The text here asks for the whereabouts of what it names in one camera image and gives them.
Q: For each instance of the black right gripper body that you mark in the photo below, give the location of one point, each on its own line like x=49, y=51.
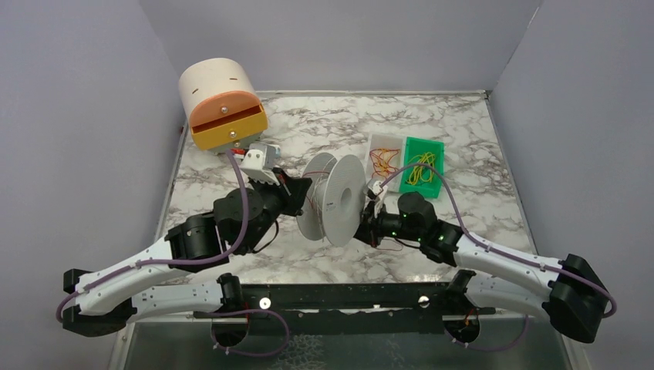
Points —
x=369, y=220

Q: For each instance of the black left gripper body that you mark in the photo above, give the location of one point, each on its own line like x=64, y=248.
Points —
x=297, y=189

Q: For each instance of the grey perforated cable spool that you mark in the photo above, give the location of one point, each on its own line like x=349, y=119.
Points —
x=335, y=200

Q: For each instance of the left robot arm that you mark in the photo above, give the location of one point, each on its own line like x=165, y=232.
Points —
x=103, y=302

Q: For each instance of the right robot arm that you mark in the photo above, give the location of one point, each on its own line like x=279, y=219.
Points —
x=568, y=293

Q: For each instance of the green plastic bin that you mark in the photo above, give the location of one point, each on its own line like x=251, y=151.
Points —
x=419, y=178

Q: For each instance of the translucent white plastic bin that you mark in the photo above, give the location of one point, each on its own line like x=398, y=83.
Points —
x=384, y=155

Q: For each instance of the beige and orange drawer cabinet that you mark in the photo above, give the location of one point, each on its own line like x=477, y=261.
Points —
x=222, y=108

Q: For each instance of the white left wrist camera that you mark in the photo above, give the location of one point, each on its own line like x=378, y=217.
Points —
x=258, y=163

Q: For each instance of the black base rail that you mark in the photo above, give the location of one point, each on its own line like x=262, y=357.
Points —
x=345, y=309

